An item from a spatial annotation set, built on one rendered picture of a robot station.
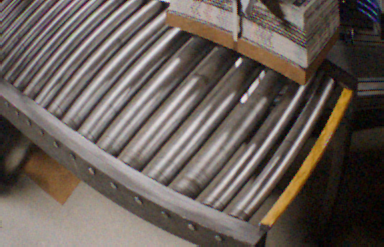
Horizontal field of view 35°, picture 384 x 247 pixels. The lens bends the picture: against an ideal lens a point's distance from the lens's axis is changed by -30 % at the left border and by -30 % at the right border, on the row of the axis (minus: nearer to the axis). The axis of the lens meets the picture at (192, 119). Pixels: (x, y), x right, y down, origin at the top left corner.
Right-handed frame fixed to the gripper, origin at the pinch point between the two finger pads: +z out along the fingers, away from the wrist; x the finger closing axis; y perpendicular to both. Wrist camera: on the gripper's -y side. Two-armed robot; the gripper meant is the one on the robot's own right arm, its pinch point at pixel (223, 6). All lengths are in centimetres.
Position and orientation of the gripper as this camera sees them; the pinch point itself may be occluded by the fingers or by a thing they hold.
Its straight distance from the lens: 160.6
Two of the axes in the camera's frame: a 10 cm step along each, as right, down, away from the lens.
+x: -8.2, -3.9, 4.3
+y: 5.3, -2.2, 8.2
